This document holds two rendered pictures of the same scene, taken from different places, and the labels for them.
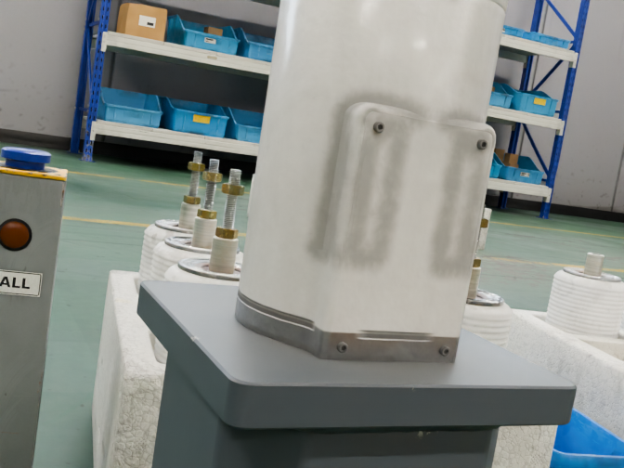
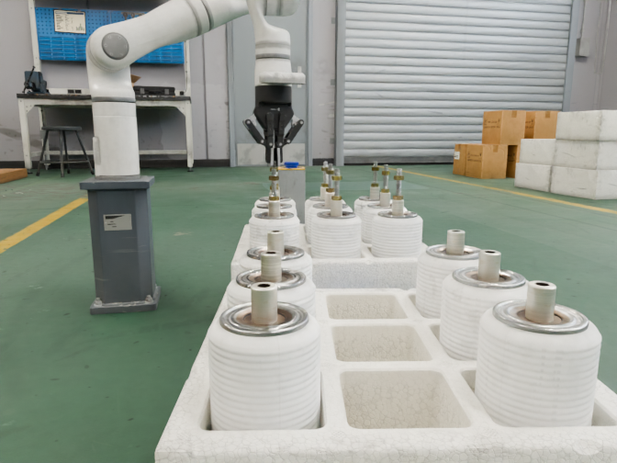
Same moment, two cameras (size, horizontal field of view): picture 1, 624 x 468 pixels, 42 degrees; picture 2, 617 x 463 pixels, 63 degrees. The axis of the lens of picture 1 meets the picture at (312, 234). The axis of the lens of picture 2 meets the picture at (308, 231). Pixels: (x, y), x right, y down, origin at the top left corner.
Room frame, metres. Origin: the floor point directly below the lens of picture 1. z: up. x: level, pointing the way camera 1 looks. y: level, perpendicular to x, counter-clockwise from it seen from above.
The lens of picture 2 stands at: (1.05, -1.06, 0.41)
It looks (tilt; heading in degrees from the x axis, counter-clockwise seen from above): 11 degrees down; 104
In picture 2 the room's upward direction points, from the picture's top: straight up
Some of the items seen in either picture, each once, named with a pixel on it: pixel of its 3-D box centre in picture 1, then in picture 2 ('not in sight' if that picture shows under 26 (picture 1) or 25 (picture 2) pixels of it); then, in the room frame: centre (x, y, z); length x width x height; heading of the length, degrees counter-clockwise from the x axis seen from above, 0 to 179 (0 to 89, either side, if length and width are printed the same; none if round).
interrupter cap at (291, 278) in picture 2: not in sight; (271, 279); (0.89, -0.56, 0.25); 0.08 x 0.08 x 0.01
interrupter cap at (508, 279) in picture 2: not in sight; (487, 278); (1.11, -0.50, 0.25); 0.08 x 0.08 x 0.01
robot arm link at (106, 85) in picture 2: not in sight; (111, 68); (0.34, -0.02, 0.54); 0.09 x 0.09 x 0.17; 45
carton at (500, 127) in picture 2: not in sight; (503, 128); (1.67, 3.96, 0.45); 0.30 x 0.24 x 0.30; 117
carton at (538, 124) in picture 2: not in sight; (536, 128); (1.99, 4.13, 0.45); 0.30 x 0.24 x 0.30; 113
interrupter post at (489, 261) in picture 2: not in sight; (488, 266); (1.11, -0.50, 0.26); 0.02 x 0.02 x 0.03
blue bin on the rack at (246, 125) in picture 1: (251, 126); not in sight; (5.64, 0.53, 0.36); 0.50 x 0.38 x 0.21; 26
